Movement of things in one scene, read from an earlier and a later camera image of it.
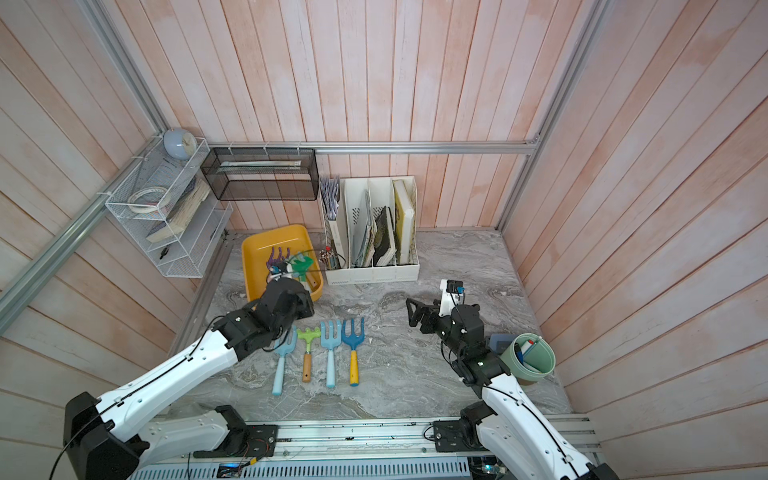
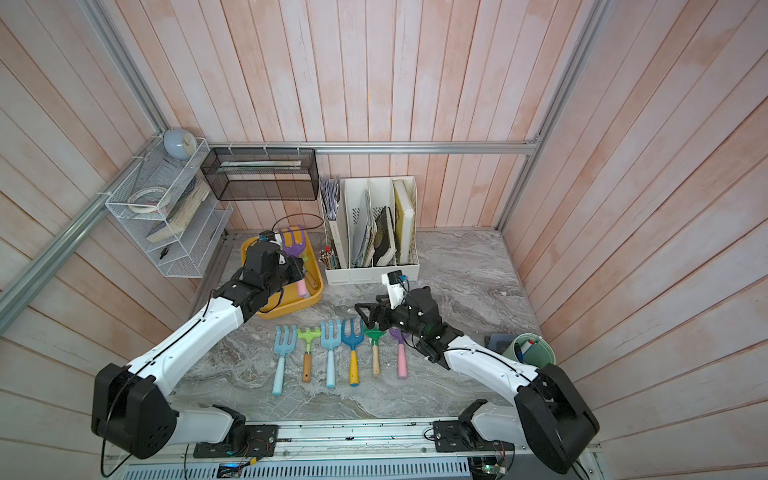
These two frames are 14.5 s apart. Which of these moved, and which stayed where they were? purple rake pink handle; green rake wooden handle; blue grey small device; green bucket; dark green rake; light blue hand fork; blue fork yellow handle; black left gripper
Moved: purple rake pink handle; dark green rake; black left gripper
Stayed: blue fork yellow handle; green rake wooden handle; blue grey small device; green bucket; light blue hand fork
